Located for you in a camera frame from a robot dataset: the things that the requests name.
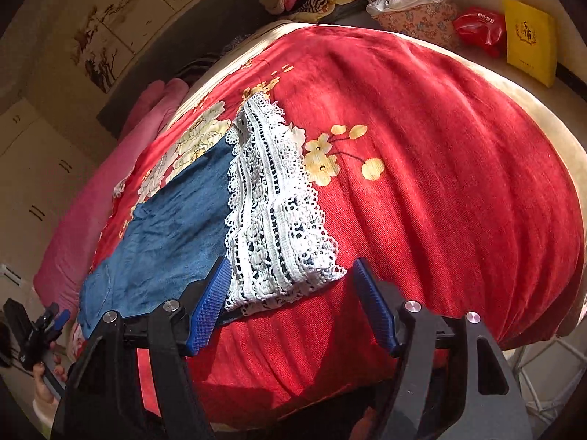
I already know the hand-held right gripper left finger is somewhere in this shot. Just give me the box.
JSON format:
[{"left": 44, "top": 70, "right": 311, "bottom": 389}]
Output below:
[{"left": 50, "top": 257, "right": 233, "bottom": 440}]

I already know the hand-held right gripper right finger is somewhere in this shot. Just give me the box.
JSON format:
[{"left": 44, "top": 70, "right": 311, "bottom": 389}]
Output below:
[{"left": 352, "top": 257, "right": 535, "bottom": 440}]

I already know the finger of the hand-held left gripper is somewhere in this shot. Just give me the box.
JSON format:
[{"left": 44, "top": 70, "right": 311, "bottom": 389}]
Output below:
[{"left": 45, "top": 303, "right": 71, "bottom": 331}]

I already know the blue denim pants lace hem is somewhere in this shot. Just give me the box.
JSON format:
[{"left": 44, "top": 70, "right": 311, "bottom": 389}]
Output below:
[{"left": 77, "top": 93, "right": 348, "bottom": 331}]

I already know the person's left hand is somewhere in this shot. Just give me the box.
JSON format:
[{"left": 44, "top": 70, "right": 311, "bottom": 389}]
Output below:
[{"left": 32, "top": 360, "right": 69, "bottom": 408}]

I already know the pink blanket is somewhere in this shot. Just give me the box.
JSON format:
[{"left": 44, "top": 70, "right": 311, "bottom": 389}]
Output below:
[{"left": 33, "top": 78, "right": 191, "bottom": 312}]

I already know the red floral blanket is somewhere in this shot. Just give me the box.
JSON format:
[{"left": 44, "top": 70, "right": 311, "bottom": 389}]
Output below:
[{"left": 73, "top": 25, "right": 585, "bottom": 432}]

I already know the white wardrobe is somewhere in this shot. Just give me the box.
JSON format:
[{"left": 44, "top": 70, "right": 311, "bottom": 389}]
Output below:
[{"left": 0, "top": 96, "right": 97, "bottom": 285}]

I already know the dark striped pillow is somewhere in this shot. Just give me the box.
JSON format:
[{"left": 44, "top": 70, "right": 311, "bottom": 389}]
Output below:
[{"left": 174, "top": 34, "right": 251, "bottom": 84}]

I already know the grey headboard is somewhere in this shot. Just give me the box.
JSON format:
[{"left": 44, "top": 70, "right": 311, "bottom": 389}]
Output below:
[{"left": 96, "top": 0, "right": 285, "bottom": 138}]

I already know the pink floral fabric bag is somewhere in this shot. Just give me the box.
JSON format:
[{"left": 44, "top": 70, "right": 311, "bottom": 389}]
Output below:
[{"left": 373, "top": 2, "right": 459, "bottom": 49}]

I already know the red plastic bag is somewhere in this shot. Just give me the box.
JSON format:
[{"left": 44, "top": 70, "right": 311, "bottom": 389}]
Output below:
[{"left": 453, "top": 7, "right": 507, "bottom": 58}]

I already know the yellow box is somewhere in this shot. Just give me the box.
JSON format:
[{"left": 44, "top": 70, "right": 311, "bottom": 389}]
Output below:
[{"left": 502, "top": 0, "right": 557, "bottom": 88}]

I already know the white wire rack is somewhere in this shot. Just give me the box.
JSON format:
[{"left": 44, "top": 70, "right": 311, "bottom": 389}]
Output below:
[{"left": 504, "top": 334, "right": 587, "bottom": 427}]

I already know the ink painting wall poster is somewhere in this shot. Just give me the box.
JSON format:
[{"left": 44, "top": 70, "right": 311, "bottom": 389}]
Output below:
[{"left": 69, "top": 0, "right": 230, "bottom": 95}]

